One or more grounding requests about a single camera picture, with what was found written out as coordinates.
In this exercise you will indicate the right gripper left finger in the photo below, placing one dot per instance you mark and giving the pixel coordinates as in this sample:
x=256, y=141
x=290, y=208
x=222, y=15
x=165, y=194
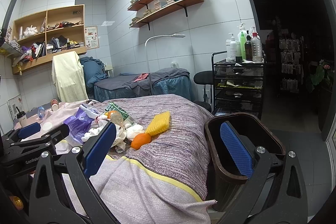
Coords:
x=49, y=198

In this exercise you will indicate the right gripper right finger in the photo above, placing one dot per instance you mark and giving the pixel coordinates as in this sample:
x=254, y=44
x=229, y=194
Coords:
x=275, y=188

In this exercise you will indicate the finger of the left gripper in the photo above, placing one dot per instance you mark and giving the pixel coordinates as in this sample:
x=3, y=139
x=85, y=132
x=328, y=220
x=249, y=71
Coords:
x=29, y=130
x=57, y=134

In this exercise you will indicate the purple plastic bag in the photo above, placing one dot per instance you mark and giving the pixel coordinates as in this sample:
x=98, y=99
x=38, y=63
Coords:
x=78, y=125

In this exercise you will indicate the orange juice bottle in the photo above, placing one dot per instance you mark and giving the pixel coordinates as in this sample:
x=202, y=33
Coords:
x=115, y=117

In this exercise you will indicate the white tissue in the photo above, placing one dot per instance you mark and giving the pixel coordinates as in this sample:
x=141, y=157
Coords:
x=133, y=131

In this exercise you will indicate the orange fruit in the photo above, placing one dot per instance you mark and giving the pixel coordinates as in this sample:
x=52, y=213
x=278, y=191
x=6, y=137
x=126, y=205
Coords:
x=140, y=140

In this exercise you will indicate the yellow sponge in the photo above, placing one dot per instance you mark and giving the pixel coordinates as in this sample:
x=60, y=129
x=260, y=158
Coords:
x=159, y=124

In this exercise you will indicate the dark brown trash bin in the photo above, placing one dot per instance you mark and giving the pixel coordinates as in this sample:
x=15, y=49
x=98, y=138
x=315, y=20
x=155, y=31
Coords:
x=232, y=139

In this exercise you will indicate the cream cloth on chair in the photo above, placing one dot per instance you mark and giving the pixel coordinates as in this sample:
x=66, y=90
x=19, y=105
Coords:
x=68, y=77

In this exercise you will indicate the green patterned package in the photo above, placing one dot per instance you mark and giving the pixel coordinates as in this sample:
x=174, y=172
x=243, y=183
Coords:
x=126, y=116

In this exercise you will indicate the blue bundle of bedding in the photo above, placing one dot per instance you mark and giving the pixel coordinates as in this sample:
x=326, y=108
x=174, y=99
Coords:
x=94, y=71

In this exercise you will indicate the wooden cubby shelf unit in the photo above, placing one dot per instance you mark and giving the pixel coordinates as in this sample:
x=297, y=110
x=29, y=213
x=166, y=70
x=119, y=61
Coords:
x=48, y=33

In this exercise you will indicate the purple striped bed cover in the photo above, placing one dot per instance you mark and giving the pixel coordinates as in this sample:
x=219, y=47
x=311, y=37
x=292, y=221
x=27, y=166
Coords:
x=165, y=180

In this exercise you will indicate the black mesh drawer cart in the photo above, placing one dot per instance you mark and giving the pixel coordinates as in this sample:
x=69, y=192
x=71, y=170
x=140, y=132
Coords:
x=237, y=87

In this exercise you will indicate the blue covered massage bed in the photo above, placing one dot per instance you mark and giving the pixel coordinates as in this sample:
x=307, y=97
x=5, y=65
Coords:
x=165, y=81

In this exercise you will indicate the potted green plant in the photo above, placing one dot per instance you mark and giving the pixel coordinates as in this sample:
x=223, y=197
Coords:
x=322, y=74

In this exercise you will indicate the black round stool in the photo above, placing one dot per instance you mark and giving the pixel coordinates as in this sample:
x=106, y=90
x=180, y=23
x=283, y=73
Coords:
x=205, y=78

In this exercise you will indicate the clear plastic bottle red cap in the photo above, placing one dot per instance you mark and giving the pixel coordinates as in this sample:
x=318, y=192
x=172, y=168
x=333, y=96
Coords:
x=257, y=54

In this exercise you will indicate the dark brown glass bottle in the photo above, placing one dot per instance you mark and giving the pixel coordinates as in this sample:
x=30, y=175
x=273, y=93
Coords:
x=248, y=47

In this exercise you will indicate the white pump bottle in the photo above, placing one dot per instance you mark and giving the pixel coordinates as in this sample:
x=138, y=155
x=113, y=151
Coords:
x=231, y=47

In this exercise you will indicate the green pump bottle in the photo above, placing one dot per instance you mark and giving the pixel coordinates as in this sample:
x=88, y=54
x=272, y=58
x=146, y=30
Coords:
x=242, y=36

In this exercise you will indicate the wall poster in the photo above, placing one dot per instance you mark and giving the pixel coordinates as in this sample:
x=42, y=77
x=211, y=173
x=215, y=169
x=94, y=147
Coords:
x=91, y=37

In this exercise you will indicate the lower wooden wall shelf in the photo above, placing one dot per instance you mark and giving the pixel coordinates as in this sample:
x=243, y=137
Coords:
x=182, y=4

